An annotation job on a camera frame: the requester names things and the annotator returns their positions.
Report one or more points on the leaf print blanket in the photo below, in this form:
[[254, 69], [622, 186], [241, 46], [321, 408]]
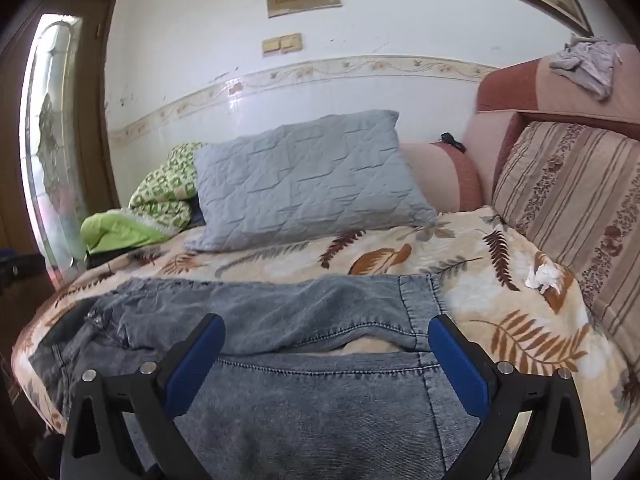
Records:
[[500, 290]]

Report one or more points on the striped floral sofa cushion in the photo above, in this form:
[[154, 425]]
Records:
[[575, 200]]

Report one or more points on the grey quilted pillow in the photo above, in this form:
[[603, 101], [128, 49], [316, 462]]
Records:
[[310, 180]]

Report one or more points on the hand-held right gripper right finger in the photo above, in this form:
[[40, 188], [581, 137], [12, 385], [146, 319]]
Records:
[[457, 360]]

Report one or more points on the yellowed wall switch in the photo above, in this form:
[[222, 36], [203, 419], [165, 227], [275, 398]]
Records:
[[282, 44]]

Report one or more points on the green patterned quilt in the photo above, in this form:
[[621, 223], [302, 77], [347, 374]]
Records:
[[160, 195]]

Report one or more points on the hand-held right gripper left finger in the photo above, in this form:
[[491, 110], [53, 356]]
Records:
[[197, 365]]

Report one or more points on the grey crumpled cloth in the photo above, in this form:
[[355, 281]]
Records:
[[590, 62]]

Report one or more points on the white crumpled tissue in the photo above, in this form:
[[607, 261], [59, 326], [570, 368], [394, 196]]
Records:
[[542, 274]]

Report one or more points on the red and pink sofa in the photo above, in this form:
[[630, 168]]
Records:
[[505, 90]]

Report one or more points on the small black object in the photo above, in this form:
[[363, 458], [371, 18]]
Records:
[[451, 141]]

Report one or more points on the grey denim pants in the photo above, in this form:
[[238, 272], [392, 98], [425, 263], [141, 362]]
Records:
[[300, 410]]

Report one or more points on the wooden door with patterned glass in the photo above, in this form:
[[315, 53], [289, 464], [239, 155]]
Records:
[[55, 110]]

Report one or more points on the dark object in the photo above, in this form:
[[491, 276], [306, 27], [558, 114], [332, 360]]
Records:
[[20, 270]]

